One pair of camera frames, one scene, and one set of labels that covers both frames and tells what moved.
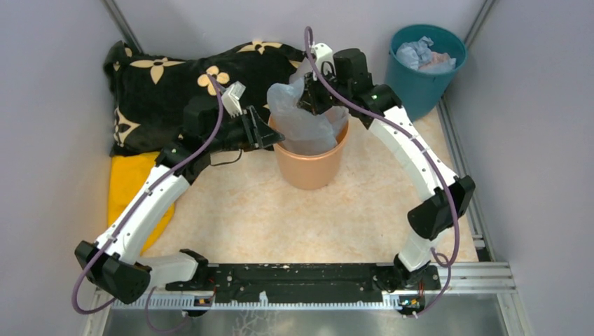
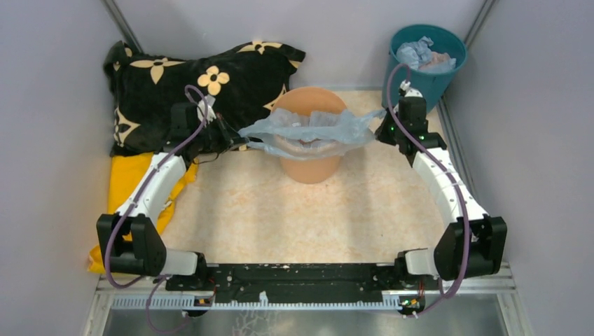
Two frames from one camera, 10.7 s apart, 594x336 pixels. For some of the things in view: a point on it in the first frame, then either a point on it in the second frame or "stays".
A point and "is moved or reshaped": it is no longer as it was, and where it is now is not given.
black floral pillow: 150,92 stays
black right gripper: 309,99 → 382,134
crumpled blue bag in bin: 417,54 stays
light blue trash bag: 304,133 is moved or reshaped
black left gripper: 258,134 → 228,137
